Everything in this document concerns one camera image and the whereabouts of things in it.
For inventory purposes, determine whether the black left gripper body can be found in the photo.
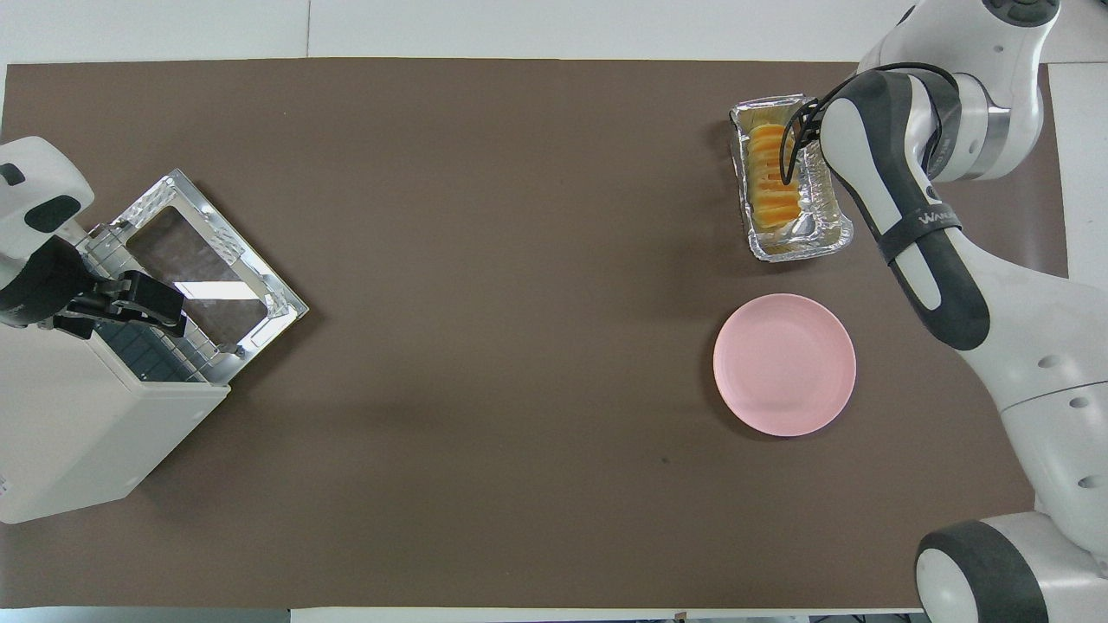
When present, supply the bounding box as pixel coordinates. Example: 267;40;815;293
0;235;118;331

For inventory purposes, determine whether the sliced golden bread loaf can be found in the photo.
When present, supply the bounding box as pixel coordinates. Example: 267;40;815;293
747;124;802;231

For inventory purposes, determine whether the aluminium foil tray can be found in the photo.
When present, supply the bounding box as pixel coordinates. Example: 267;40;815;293
730;93;854;262

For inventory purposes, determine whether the glass oven door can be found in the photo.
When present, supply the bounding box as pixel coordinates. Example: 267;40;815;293
111;169;310;363

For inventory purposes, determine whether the cream toaster oven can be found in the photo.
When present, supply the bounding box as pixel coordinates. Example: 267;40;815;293
0;169;310;525

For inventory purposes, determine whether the brown table mat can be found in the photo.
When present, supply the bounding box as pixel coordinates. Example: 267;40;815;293
0;58;1074;611

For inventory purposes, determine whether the pink round plate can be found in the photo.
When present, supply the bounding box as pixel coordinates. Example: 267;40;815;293
713;293;857;437

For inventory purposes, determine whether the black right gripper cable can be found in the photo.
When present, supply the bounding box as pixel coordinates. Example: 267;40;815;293
779;62;963;187

